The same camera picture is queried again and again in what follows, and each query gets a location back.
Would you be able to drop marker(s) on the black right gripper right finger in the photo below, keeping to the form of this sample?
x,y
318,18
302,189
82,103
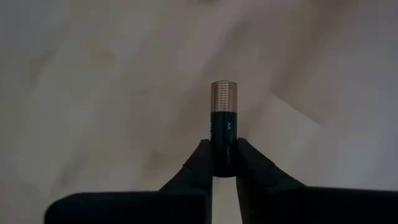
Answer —
x,y
295,208

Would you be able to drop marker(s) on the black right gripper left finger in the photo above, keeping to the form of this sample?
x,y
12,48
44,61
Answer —
x,y
155,208

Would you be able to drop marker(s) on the black copper Duracell AA battery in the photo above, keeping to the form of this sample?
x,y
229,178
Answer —
x,y
224,140

